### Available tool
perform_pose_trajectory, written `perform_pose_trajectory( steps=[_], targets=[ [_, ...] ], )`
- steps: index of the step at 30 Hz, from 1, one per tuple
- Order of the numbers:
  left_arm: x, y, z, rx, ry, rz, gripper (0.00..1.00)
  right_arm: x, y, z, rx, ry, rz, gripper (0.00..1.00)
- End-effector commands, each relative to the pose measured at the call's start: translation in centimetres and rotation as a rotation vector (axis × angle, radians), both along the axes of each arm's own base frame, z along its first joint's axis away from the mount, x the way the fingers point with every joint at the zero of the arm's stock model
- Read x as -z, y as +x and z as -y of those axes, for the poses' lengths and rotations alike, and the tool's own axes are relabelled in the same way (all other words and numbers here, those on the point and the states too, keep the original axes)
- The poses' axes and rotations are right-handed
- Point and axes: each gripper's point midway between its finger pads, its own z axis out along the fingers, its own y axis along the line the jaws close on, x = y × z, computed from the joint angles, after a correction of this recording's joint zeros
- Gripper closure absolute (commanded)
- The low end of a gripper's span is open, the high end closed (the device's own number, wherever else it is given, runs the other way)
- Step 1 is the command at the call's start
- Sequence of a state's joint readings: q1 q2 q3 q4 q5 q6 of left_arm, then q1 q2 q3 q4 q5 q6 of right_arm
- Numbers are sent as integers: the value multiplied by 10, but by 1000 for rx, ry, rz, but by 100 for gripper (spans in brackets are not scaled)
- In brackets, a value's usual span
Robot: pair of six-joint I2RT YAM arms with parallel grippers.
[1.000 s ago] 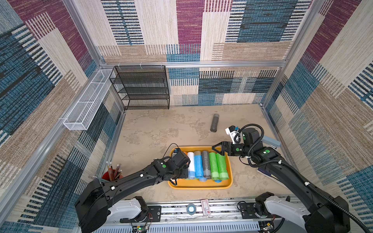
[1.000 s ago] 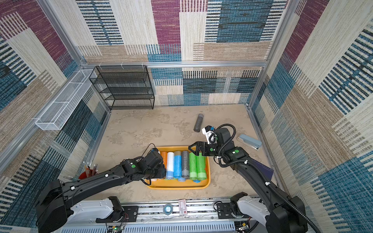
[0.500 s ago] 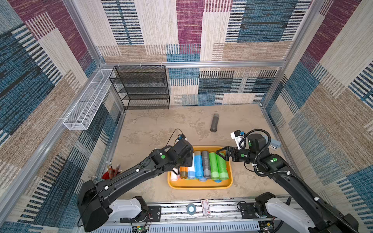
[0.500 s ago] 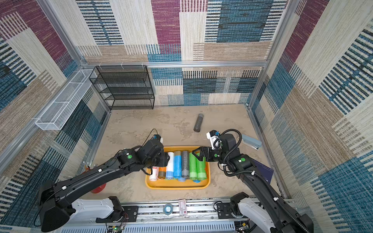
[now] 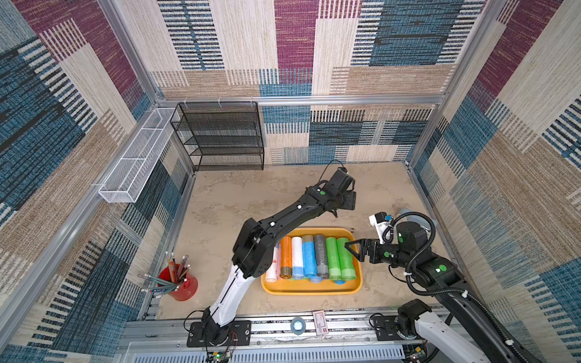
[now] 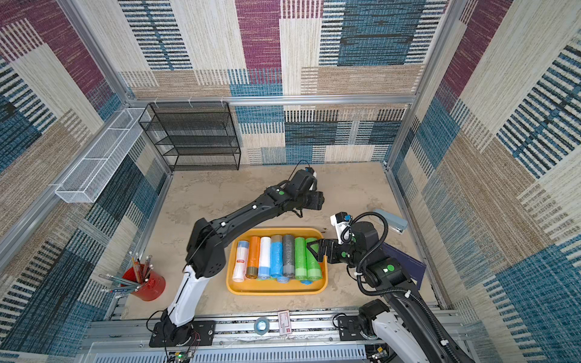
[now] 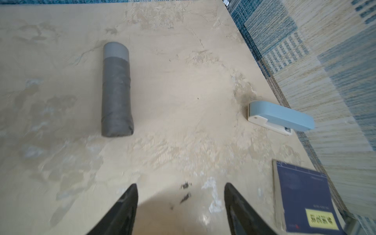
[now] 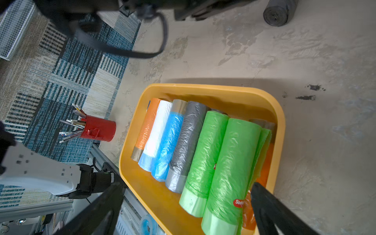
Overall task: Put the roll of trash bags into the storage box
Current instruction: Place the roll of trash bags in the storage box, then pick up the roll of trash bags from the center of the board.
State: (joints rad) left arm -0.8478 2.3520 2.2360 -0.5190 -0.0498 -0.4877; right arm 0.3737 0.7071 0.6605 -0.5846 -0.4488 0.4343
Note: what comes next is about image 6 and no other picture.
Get red pen cup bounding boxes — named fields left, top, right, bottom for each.
left=98, top=252, right=166, bottom=302

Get white wire mesh basket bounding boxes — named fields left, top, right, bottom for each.
left=55, top=108, right=143, bottom=204

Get light blue stapler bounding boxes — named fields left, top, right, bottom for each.
left=374, top=209, right=409, bottom=234

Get light blue trash bag roll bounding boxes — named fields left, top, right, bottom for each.
left=270, top=234, right=283, bottom=279

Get dark blue notebook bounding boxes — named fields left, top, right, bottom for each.
left=382, top=244, right=427, bottom=289

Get white red label card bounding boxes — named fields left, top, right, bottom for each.
left=278, top=310, right=292, bottom=336

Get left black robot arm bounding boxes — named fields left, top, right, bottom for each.
left=183, top=167, right=325, bottom=279

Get white blue-end trash bag roll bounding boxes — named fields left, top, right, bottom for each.
left=258, top=237, right=272, bottom=280

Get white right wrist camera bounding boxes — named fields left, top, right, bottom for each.
left=330, top=212, right=352, bottom=244

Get green trash bag roll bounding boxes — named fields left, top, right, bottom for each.
left=306, top=248, right=323, bottom=283

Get black mesh shelf rack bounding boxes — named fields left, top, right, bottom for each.
left=139, top=101, right=241, bottom=172

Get orange trash bag roll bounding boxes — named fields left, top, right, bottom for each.
left=245, top=236, right=260, bottom=279

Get yellow plastic storage tray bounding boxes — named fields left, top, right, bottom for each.
left=225, top=227, right=328, bottom=296

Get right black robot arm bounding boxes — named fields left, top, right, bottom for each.
left=307, top=213, right=473, bottom=362

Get grey trash bag roll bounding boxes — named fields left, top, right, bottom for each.
left=282, top=234, right=295, bottom=279

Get tape roll on rail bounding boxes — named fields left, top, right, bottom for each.
left=254, top=316, right=270, bottom=336

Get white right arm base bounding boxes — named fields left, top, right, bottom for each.
left=331, top=299, right=429, bottom=362

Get white blue trash bag roll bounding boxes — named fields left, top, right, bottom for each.
left=232, top=240, right=250, bottom=283

